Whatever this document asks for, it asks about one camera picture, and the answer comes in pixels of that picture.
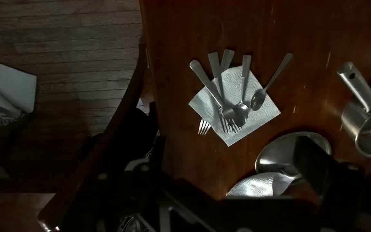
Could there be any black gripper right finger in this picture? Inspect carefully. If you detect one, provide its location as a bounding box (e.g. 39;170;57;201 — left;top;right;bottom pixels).
294;135;340;199

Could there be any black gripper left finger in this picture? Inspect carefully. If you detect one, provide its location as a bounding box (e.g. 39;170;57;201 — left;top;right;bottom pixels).
89;100;160;174

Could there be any grey round plate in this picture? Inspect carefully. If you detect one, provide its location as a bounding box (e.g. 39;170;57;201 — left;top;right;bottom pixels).
254;130;334;177

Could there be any wooden chair with jacket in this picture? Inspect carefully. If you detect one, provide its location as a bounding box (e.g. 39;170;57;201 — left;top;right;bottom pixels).
36;36;157;232

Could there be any crumpled white napkin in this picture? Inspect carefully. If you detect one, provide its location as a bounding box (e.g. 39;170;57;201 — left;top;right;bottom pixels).
225;170;300;199

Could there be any silver spoon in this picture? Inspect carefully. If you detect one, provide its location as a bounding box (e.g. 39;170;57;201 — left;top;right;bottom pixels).
250;51;295;112
232;52;254;127

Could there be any silver fork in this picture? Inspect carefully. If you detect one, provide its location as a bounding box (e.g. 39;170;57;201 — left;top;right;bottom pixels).
206;50;234;132
188;58;238;134
196;47;236;136

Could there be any white patterned cloth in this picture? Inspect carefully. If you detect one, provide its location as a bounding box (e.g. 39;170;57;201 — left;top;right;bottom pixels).
0;56;39;129

